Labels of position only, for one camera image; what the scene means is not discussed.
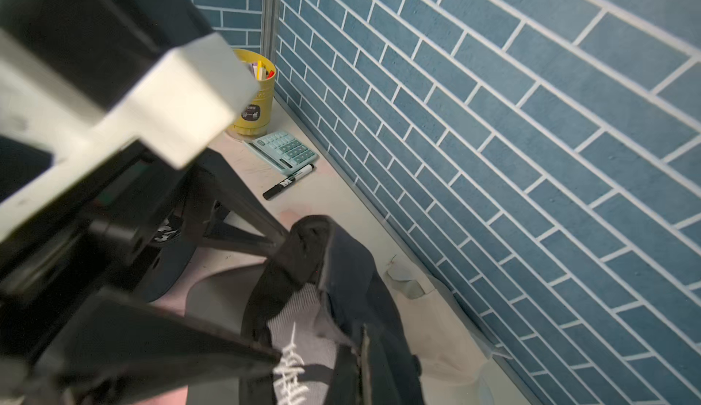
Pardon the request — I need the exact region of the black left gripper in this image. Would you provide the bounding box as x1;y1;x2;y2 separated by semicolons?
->
1;143;288;404

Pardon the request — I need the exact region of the black cap with mesh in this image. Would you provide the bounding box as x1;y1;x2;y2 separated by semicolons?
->
184;214;426;405

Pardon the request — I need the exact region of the black baseball cap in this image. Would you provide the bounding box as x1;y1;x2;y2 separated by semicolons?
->
133;213;197;303

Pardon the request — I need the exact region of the pink baseball cap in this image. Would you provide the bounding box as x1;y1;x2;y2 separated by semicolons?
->
135;386;188;405

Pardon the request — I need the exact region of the cream cap at back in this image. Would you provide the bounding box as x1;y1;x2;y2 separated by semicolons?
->
383;261;499;386

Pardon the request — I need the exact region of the black marker pen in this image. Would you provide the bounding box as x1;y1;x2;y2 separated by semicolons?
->
263;164;315;201

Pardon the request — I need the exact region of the teal desk calculator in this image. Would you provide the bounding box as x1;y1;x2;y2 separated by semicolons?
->
246;131;318;176

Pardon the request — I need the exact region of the yellow pen holder cup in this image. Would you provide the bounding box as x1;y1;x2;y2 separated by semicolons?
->
226;49;279;139

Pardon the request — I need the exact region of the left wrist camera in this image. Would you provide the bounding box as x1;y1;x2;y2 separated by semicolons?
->
1;0;259;239

